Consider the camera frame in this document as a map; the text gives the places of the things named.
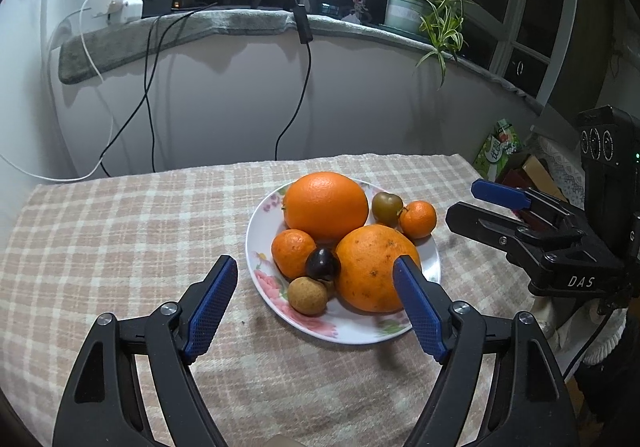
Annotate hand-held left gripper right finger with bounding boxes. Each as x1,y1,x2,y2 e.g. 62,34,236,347
392,255,576,447

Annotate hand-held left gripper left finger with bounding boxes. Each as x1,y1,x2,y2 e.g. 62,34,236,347
52,255,239,447

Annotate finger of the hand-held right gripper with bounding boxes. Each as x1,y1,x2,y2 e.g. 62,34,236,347
445,201,557,269
471,178,584,229

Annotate speckled large orange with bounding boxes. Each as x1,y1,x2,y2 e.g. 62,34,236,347
335,224,423,314

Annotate small mandarin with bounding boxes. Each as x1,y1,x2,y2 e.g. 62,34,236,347
398,201,437,240
271,229,318,280

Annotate floral white plate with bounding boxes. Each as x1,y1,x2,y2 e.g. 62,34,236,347
246,178,442,345

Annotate tan longan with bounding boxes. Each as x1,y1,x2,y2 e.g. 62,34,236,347
287,277,328,316

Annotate green-brown plum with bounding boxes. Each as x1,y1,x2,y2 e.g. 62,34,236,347
371,192,404,229

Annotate dark purple plum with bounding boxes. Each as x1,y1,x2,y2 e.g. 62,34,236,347
305,247,342,282

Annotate smooth large orange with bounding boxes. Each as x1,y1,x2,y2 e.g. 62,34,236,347
281,172,370,244

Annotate person's right forearm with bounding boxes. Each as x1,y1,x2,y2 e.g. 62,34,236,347
532,297,631,368

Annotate red gift box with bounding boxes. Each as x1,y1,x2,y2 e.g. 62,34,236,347
500,167,546,228

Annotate green printed carton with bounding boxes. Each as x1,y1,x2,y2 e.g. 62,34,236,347
472,120,523,180

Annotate brown cardboard box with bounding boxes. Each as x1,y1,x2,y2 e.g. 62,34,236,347
520,157,568,203

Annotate white lace cloth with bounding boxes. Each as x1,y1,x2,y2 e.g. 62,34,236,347
530,137,586,208

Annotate beige checked tablecloth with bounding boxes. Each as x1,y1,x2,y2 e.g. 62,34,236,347
0,153,546,447

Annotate potted spider plant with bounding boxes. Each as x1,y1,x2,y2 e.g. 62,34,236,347
352,0,476,90

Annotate small purple flower plant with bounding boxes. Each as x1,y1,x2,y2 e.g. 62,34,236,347
350,0,375,24

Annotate grey windowsill mat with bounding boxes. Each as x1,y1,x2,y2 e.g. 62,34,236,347
58,7,543,115

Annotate black power adapter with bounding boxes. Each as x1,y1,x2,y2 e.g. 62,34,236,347
141,0,174,19

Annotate white power adapters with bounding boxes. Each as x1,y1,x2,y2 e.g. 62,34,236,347
91,0,144,24

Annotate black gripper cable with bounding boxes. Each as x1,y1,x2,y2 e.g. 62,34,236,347
562,312,616,383

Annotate white window frame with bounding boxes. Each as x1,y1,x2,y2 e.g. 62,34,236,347
112,0,581,103

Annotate black power cable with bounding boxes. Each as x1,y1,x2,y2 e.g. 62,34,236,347
150,47,161,174
100,2,221,179

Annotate white cable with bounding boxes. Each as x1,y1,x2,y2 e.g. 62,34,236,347
0,0,116,184

